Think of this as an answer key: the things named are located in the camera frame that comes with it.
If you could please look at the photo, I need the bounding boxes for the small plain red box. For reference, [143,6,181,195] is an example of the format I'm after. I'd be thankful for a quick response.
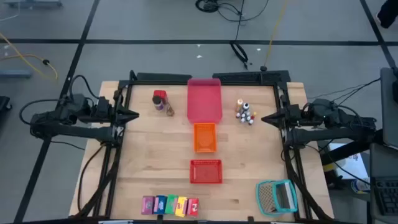
[153,90,169,105]

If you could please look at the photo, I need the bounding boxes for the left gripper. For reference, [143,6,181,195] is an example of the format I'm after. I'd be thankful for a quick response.
[92,96,140,126]

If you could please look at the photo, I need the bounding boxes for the orange plastic basket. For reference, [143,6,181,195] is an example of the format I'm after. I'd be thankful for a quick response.
[193,122,218,154]

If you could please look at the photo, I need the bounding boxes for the green mini cereal box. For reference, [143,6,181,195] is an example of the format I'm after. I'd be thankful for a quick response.
[164,194,179,215]

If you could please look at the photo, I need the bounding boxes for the coiled black floor cable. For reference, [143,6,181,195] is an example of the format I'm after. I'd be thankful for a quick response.
[195,0,270,22]

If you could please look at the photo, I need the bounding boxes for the looped black floor cable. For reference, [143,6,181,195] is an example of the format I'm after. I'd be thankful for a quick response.
[229,0,249,70]

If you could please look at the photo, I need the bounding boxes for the plain black panel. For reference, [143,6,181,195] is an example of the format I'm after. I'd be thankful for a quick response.
[136,72,193,82]

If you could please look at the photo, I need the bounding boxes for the teal box grater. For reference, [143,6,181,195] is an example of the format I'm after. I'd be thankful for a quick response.
[256,179,299,217]

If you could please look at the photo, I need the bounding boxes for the yellow mini cereal box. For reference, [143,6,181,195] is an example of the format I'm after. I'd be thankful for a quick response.
[175,196,188,218]

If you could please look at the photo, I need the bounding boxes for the blue mini cereal box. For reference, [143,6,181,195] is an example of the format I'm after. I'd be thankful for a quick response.
[153,195,168,215]

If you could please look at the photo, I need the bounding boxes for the person's foot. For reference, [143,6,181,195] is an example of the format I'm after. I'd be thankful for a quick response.
[376,0,398,29]

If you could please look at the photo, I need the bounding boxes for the perforated black panel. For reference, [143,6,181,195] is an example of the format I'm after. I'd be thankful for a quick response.
[212,70,292,84]

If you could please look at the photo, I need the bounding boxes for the round printed can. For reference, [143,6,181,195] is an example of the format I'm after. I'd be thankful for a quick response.
[351,177,371,194]

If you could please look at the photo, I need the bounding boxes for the curved yellow floor cable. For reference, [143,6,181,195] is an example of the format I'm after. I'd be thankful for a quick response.
[0,32,59,80]

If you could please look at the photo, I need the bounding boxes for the black caster base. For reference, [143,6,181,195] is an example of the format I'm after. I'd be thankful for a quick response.
[0,96,12,112]

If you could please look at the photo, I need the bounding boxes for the black keyboard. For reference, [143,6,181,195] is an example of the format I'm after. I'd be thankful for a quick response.
[374,179,398,216]

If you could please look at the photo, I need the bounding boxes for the long grey stand foot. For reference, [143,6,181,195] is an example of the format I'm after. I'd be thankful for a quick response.
[2,0,63,8]

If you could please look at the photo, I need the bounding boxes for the pink plastic tray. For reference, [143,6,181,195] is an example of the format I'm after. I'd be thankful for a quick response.
[187,78,223,124]

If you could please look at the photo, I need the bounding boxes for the straight yellow floor cable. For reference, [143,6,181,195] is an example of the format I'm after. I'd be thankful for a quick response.
[263,0,289,68]

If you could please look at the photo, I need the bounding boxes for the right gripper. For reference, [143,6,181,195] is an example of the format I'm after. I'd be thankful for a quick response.
[261,104,307,128]

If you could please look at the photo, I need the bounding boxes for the white paper sheet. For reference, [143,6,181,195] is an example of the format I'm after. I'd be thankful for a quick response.
[328,142,369,180]

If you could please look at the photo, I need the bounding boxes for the red mini cereal box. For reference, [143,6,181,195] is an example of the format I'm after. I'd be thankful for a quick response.
[187,198,200,217]

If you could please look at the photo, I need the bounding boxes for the short grey stand foot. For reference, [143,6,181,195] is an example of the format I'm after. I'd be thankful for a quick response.
[0,68,32,78]

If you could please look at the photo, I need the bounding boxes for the pink mini cereal box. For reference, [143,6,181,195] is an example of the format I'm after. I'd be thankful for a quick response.
[141,195,155,215]

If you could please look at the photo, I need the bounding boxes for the red plastic basket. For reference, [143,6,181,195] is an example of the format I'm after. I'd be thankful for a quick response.
[189,159,223,185]

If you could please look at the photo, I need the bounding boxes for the grey laptop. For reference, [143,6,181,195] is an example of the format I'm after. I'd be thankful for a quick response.
[381,67,398,147]

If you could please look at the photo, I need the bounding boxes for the black desk leg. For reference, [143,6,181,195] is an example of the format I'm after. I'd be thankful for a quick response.
[320,129,384,166]

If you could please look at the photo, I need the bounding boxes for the black metal table frame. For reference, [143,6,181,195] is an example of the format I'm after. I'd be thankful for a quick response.
[93,70,335,222]

